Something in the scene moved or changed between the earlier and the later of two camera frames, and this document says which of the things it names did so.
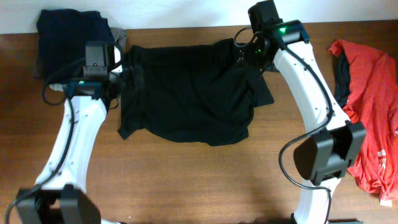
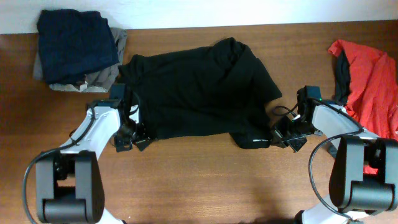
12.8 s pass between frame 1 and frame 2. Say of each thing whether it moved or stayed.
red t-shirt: stayed
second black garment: stayed
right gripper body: moved
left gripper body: moved
